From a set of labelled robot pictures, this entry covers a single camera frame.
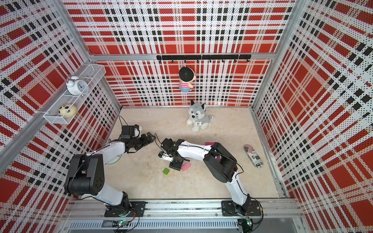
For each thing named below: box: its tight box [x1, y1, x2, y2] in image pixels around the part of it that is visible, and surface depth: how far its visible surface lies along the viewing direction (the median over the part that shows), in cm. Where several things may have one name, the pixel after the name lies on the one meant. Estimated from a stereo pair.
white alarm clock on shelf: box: [66, 75, 89, 97], surface depth 72 cm
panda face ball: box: [58, 103, 78, 118], surface depth 66 cm
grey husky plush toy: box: [186, 99, 214, 133], surface depth 97 cm
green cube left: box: [162, 167, 170, 176], surface depth 88 cm
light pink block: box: [181, 161, 192, 172], surface depth 90 cm
